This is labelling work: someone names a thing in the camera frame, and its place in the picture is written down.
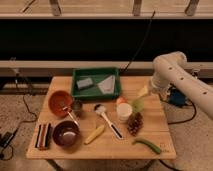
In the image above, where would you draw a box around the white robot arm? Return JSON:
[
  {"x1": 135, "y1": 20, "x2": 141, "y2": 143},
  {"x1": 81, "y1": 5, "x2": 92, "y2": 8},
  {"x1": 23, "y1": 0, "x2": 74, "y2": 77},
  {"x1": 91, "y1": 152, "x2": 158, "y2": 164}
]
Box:
[{"x1": 138, "y1": 51, "x2": 213, "y2": 120}]

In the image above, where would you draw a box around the white cylindrical cup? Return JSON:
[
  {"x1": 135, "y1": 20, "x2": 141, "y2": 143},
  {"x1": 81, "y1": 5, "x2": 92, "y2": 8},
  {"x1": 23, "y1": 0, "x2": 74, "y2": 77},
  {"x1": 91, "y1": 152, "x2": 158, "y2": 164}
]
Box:
[{"x1": 116, "y1": 103, "x2": 133, "y2": 122}]

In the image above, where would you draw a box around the small metal cup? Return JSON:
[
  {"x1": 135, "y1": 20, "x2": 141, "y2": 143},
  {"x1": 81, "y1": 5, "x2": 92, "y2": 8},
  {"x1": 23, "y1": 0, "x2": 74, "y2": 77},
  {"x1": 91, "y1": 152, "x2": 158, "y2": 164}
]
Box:
[{"x1": 71, "y1": 100, "x2": 83, "y2": 117}]

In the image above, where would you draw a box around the green pear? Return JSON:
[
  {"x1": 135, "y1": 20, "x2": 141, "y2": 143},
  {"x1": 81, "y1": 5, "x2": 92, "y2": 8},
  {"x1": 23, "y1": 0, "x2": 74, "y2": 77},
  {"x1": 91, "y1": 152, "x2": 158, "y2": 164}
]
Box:
[{"x1": 132, "y1": 98, "x2": 144, "y2": 112}]

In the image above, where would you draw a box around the orange peach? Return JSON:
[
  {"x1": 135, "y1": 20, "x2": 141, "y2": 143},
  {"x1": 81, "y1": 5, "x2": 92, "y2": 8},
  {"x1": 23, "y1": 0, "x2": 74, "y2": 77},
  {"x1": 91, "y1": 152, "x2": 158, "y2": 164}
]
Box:
[{"x1": 116, "y1": 96, "x2": 127, "y2": 105}]

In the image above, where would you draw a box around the blue power box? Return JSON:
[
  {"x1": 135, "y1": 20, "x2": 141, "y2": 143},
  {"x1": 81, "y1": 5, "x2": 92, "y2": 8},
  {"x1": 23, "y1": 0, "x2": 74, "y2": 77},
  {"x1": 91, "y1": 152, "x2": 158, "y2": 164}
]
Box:
[{"x1": 169, "y1": 89, "x2": 186, "y2": 107}]

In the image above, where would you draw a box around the brown grape bunch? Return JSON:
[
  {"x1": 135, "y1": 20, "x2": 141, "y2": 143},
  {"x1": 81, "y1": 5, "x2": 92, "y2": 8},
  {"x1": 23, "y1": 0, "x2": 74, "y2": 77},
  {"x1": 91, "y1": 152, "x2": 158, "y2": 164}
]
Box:
[{"x1": 127, "y1": 112, "x2": 143, "y2": 136}]

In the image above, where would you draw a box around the white folded cloth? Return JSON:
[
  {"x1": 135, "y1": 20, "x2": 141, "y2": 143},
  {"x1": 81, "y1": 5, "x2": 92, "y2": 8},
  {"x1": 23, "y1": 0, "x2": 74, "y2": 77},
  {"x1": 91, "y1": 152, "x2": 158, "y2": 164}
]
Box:
[{"x1": 98, "y1": 75, "x2": 115, "y2": 94}]

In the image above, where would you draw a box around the wooden table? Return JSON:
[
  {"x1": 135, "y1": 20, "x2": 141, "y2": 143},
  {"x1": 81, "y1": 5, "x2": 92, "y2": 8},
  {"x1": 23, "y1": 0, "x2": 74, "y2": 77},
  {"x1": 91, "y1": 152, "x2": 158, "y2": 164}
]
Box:
[{"x1": 26, "y1": 76, "x2": 176, "y2": 159}]

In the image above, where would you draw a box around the green plastic tray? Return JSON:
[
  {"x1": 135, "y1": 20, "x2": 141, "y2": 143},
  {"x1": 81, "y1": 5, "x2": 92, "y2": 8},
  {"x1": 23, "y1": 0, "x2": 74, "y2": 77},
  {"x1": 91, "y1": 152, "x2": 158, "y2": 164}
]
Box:
[{"x1": 71, "y1": 67, "x2": 121, "y2": 100}]

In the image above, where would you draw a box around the grey sponge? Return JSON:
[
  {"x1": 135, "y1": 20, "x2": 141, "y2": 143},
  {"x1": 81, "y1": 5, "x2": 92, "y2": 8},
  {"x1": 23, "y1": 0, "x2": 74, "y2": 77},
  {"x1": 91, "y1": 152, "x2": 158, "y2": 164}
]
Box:
[{"x1": 77, "y1": 78, "x2": 93, "y2": 89}]

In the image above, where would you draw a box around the green cucumber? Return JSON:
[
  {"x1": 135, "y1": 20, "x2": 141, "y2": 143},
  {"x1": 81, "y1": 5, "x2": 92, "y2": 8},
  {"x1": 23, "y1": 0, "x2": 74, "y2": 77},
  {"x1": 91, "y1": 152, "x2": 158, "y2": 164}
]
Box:
[{"x1": 132, "y1": 138, "x2": 162, "y2": 154}]

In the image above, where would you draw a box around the metal spoon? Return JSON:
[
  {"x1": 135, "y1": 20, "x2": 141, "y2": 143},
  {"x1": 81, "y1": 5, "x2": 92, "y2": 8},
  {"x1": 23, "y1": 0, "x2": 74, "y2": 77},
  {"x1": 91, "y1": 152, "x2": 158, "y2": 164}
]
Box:
[{"x1": 62, "y1": 106, "x2": 79, "y2": 126}]

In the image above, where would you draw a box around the orange bowl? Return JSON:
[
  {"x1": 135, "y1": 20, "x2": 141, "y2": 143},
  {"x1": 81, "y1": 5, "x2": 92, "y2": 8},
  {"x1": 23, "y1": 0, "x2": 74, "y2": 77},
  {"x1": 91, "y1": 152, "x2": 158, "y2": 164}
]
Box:
[{"x1": 48, "y1": 90, "x2": 73, "y2": 118}]

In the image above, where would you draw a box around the dark purple bowl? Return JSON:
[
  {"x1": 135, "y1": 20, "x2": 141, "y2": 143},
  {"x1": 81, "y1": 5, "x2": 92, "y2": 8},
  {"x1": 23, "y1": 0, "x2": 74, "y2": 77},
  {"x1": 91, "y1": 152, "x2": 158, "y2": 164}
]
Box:
[{"x1": 52, "y1": 121, "x2": 80, "y2": 147}]

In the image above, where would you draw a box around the striped block eraser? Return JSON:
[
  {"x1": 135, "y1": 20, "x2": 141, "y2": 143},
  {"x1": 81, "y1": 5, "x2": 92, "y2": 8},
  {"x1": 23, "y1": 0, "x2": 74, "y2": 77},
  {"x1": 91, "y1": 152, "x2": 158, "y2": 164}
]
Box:
[{"x1": 35, "y1": 123, "x2": 51, "y2": 150}]

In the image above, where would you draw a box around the black pole cable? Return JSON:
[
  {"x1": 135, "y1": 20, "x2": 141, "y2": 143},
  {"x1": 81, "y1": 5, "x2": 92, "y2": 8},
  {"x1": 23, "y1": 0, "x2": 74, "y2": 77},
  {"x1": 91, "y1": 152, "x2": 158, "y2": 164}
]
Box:
[{"x1": 119, "y1": 10, "x2": 157, "y2": 76}]

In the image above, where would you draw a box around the black cable left floor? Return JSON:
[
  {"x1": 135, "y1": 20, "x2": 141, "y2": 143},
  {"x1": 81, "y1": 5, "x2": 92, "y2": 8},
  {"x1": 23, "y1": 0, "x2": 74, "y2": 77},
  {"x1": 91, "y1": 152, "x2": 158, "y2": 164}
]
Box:
[{"x1": 0, "y1": 71, "x2": 38, "y2": 161}]

